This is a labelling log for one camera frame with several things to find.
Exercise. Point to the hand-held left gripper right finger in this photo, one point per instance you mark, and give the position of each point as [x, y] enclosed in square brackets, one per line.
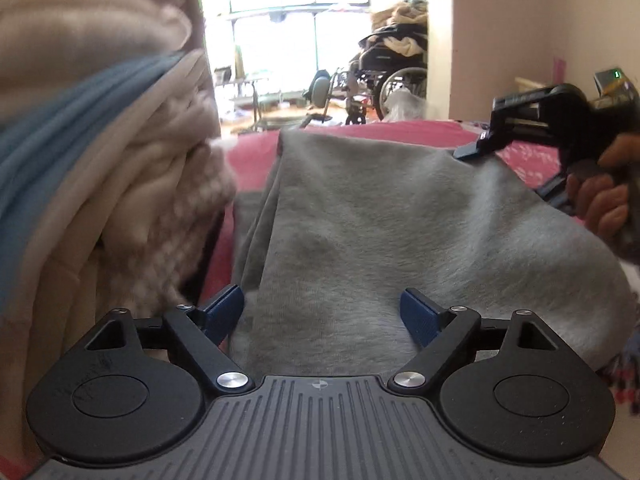
[420, 315]

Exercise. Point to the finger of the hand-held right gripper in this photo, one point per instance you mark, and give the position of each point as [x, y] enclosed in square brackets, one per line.
[470, 151]
[557, 192]

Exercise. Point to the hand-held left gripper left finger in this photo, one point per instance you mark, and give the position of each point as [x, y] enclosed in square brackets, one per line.
[225, 310]

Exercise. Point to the grey sweatpants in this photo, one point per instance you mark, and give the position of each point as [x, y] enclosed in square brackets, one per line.
[375, 220]

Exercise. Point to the stack of folded clothes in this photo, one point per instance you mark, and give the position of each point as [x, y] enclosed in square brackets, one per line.
[100, 160]

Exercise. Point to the person's right hand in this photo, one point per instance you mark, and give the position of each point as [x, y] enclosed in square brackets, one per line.
[602, 202]

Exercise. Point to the purple bottle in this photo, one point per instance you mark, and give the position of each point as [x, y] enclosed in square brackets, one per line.
[560, 69]

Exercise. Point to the white plastic bag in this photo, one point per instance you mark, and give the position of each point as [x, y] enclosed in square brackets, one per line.
[402, 105]

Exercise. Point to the wheelchair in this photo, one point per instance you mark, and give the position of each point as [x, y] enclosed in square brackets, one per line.
[390, 60]

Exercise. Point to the red floral blanket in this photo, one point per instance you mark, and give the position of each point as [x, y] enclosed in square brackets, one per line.
[250, 152]

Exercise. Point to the grey oval object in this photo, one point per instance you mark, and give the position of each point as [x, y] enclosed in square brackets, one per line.
[321, 86]

